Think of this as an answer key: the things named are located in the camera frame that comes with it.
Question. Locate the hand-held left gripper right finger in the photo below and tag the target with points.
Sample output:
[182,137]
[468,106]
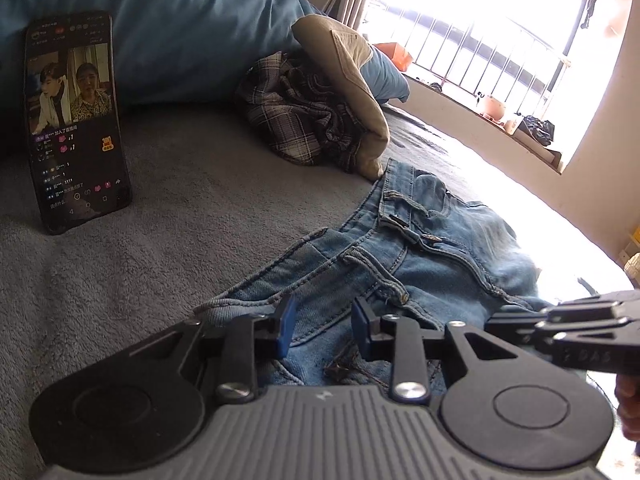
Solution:
[361,330]

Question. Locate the black smartphone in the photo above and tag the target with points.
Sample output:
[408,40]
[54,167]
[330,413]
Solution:
[75,160]

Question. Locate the orange bag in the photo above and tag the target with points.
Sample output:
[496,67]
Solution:
[395,55]

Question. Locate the person's right hand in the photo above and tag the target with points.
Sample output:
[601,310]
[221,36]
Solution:
[629,405]

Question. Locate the grey blanket bed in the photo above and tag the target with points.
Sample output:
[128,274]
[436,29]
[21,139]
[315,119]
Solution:
[175,210]

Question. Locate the dark clothes pile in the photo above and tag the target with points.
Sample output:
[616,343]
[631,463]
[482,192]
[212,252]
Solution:
[537,130]

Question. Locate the pink pot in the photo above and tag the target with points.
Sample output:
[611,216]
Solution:
[492,107]

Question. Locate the white ribbed ornament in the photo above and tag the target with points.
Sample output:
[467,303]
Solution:
[634,267]

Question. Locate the cardboard box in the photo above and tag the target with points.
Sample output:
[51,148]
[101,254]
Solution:
[547,152]

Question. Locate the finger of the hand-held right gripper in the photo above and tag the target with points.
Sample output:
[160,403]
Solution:
[515,325]
[600,307]

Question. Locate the dark plaid shirt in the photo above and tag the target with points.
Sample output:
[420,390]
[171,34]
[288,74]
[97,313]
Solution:
[300,110]

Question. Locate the beige pants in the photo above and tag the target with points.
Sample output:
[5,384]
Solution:
[345,60]

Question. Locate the hanging dark cloth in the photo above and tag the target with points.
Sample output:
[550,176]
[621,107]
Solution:
[590,10]

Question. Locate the blue denim jeans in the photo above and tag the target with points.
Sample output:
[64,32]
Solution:
[440,270]

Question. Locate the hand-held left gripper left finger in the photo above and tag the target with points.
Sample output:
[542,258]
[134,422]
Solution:
[286,325]

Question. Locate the blue pillow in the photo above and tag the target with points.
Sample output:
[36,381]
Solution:
[175,25]

